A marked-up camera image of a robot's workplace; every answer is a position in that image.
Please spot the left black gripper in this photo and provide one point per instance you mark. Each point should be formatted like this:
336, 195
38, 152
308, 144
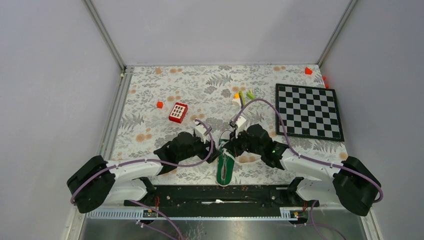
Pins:
204, 153

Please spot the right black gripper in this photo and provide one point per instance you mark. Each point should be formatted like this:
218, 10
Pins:
233, 144

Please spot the white shoelace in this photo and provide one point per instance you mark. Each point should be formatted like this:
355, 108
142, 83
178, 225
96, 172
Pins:
238, 157

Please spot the green white sneaker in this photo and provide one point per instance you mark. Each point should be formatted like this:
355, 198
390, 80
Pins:
226, 161

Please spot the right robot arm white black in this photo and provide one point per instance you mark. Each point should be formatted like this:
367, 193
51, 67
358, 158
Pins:
346, 182

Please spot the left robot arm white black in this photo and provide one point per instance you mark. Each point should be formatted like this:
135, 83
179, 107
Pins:
126, 172

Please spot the red white brick block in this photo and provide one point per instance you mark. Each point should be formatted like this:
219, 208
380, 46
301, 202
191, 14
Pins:
178, 112

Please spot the lime green block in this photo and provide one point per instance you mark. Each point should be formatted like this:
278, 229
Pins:
250, 95

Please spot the small red cube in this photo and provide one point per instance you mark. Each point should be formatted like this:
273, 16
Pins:
159, 105

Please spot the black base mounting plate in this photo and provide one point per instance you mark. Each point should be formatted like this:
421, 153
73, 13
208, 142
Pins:
214, 201

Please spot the floral patterned table mat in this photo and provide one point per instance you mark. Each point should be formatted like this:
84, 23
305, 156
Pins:
208, 92

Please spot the black white checkerboard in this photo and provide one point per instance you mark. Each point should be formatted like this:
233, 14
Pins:
308, 112

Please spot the red block far corner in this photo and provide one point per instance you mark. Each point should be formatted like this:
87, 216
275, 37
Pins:
308, 71

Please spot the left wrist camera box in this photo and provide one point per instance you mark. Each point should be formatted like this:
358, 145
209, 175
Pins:
202, 130

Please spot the red block at wall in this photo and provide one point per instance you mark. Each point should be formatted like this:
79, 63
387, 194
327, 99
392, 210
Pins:
325, 82

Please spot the aluminium frame rail front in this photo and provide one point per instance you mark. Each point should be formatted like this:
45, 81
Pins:
214, 201

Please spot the left aluminium corner post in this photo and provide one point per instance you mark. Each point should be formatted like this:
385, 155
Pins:
97, 20

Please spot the aluminium corner post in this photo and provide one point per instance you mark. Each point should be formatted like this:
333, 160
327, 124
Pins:
337, 31
97, 20

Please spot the right aluminium corner post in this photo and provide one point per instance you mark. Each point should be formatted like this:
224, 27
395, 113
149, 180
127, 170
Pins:
337, 31

